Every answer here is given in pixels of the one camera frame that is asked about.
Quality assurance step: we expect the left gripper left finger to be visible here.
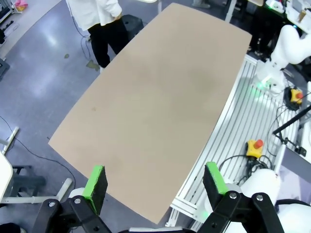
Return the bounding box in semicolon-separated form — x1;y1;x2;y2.
31;165;112;233

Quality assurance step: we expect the thin white cable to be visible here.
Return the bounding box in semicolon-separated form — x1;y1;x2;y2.
68;4;94;63

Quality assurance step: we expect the thin black floor cable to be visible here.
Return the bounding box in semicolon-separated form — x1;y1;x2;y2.
0;116;75;182

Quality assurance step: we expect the white aluminium rail base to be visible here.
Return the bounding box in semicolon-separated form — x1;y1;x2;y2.
167;54;302;229

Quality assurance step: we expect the yellow emergency stop button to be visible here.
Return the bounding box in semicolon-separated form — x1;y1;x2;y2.
245;139;265;158
290;88;304;105

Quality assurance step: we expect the person in white shirt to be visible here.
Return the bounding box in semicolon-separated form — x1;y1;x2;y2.
65;0;129;71

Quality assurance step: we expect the dark plastic stool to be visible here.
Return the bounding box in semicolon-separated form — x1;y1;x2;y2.
121;14;144;42

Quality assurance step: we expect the black slanted pole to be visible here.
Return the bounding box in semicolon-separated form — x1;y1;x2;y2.
272;104;311;136

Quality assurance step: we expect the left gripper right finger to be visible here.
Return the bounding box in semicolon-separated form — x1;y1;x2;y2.
196;161;285;233

